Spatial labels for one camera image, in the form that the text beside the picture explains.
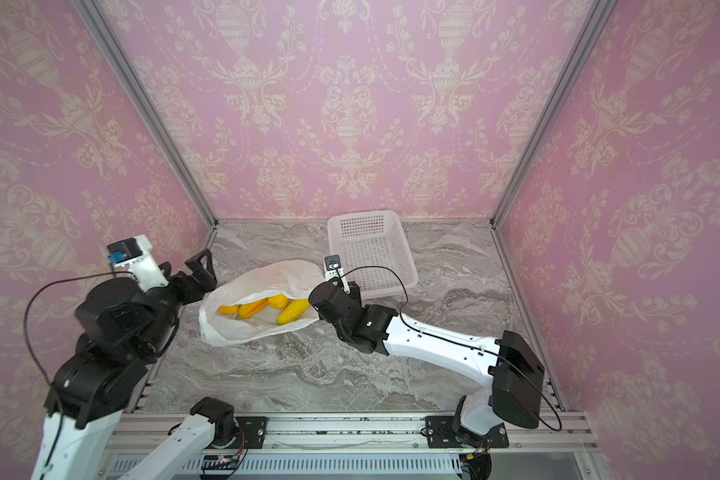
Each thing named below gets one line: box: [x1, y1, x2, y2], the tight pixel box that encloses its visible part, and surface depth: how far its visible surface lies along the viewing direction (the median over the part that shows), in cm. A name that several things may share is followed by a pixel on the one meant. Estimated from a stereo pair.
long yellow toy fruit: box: [276, 299, 310, 325], surface depth 94 cm
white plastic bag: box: [199, 260, 325, 347], surface depth 85 cm
